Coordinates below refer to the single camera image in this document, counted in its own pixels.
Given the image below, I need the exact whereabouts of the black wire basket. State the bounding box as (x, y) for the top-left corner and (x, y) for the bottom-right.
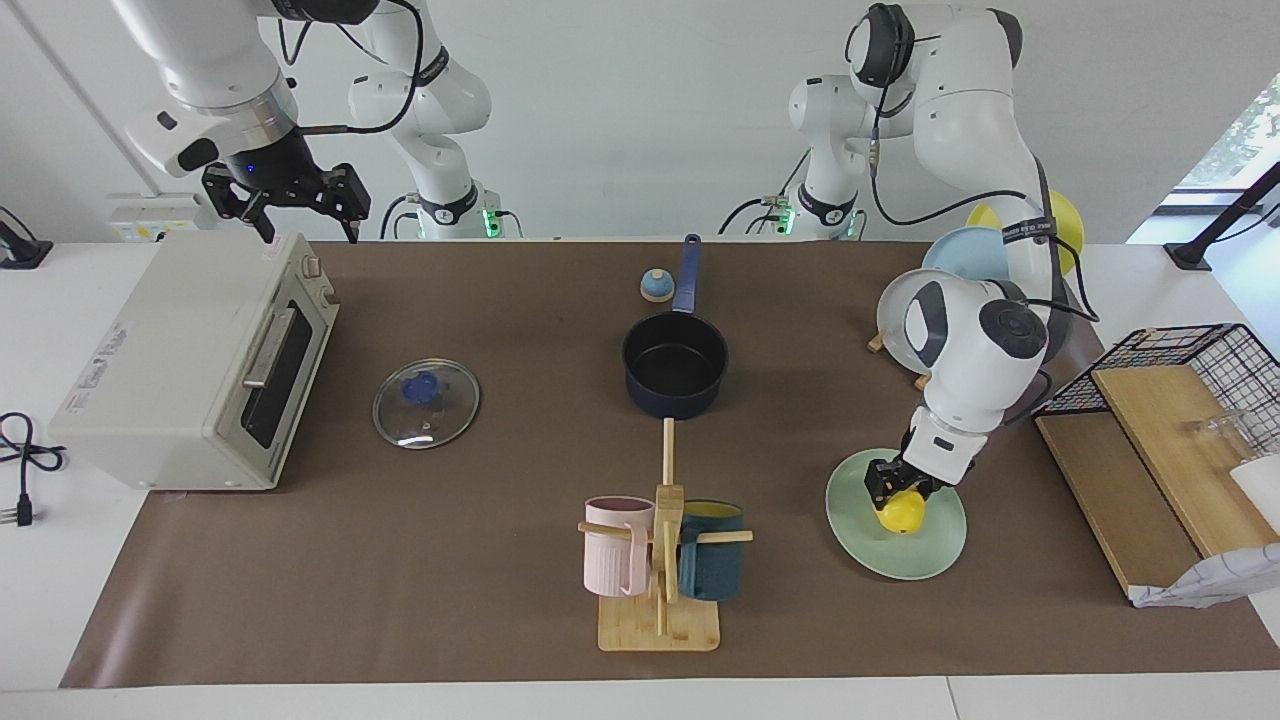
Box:
(1033, 323), (1280, 471)

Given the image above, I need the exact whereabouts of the black right base cable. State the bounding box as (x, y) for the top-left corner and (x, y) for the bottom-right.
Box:
(378, 193), (421, 241)

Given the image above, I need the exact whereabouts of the light blue plate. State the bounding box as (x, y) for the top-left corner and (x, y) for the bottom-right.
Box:
(921, 226), (1013, 286)

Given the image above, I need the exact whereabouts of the white crumpled paper sheet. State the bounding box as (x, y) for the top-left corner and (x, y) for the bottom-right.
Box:
(1130, 543), (1280, 609)

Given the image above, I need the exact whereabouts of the brown table mat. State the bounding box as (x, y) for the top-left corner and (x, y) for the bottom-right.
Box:
(60, 240), (1280, 689)

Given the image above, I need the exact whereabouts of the yellow plate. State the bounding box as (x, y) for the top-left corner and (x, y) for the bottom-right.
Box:
(966, 190), (1086, 279)

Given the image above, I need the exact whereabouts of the black angled stand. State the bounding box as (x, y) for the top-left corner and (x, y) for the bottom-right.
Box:
(1165, 160), (1280, 273)

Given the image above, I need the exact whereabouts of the white power strip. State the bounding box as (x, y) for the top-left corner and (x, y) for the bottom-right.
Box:
(107, 192), (216, 243)

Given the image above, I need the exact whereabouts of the clear glass jar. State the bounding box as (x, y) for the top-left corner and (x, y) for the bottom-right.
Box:
(1185, 408), (1280, 471)

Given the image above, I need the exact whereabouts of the glass pot lid blue knob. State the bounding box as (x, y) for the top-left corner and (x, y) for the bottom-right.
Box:
(372, 358), (481, 451)

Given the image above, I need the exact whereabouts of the dark blue mug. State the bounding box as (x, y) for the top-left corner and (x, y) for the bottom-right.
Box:
(677, 500), (747, 603)

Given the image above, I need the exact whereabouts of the beige toaster oven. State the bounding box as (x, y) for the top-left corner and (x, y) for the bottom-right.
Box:
(48, 232), (341, 493)

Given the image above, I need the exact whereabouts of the wooden plate rack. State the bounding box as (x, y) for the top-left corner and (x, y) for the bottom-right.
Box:
(867, 330), (936, 393)

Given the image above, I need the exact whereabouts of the wooden shelf board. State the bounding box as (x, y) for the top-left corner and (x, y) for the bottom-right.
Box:
(1035, 363), (1280, 601)

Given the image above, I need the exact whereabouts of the white container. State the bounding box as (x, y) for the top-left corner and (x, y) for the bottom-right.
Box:
(1230, 455), (1280, 506)

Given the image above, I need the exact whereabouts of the light green plate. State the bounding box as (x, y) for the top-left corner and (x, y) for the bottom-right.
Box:
(826, 447), (969, 582)

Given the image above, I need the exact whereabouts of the wooden mug tree stand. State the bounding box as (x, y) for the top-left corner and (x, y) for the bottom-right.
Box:
(578, 418), (755, 653)

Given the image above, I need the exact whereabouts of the dark saucepan purple handle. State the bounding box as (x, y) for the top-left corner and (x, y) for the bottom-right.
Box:
(622, 234), (730, 420)

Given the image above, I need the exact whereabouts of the black power cord with plug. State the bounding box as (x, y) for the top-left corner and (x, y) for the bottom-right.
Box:
(0, 412), (67, 528)

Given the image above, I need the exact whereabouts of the yellow lemon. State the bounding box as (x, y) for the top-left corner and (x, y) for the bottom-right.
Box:
(878, 490), (927, 535)

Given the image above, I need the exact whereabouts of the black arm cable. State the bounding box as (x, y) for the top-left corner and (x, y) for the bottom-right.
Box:
(845, 5), (1101, 401)
(278, 0), (426, 136)

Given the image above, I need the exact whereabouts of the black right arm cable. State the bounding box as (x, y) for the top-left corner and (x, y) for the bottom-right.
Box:
(278, 0), (426, 136)

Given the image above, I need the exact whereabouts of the pink ribbed mug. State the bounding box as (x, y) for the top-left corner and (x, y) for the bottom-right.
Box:
(583, 496), (657, 599)

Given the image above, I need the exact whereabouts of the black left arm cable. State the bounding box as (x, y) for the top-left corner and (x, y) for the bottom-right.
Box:
(845, 5), (1101, 401)

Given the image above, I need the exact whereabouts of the black left base cable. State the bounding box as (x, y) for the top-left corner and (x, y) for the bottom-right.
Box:
(718, 150), (811, 239)

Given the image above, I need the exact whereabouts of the black base cable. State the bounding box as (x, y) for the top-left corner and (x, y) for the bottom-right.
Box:
(378, 193), (421, 241)
(718, 150), (811, 239)

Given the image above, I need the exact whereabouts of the grey plate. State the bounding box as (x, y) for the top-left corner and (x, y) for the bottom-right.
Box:
(877, 268), (1001, 379)

